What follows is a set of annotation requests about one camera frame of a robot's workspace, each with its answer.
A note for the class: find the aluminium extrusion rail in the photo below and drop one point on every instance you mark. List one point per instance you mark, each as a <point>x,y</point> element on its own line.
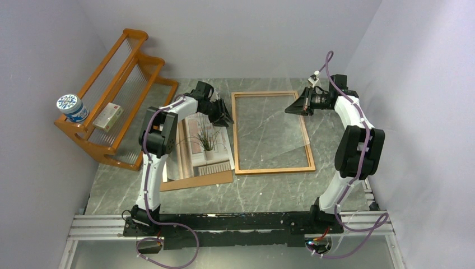
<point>111,227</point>

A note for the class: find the orange wooden shelf rack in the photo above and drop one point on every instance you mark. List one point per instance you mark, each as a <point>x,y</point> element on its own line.
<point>124,77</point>

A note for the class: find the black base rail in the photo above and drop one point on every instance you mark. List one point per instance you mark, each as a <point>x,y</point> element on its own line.
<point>230,229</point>

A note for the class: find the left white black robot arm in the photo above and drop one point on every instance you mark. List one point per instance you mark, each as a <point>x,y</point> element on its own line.
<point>157,140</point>

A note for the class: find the wooden picture frame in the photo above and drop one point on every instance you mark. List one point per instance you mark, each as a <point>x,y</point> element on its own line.
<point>286,164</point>

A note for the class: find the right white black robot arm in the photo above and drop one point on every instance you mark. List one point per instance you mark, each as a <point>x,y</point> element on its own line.
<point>357,155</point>

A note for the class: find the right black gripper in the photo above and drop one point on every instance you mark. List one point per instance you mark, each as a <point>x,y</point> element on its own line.
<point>302,106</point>

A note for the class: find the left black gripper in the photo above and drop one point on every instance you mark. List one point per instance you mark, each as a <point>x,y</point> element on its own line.
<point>222,109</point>

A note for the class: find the white red small box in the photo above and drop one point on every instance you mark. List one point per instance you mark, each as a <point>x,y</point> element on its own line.
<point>108,116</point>

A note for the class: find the blue white round tin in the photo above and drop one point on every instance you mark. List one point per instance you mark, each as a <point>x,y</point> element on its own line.
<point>73,108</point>

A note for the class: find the plant photo print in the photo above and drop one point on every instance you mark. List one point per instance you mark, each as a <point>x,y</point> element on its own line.
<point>202,146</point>

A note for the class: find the brown backing board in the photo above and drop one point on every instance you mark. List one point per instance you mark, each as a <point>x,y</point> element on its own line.
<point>200,182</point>

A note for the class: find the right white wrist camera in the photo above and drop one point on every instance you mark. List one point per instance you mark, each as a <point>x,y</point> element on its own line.
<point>314,80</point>

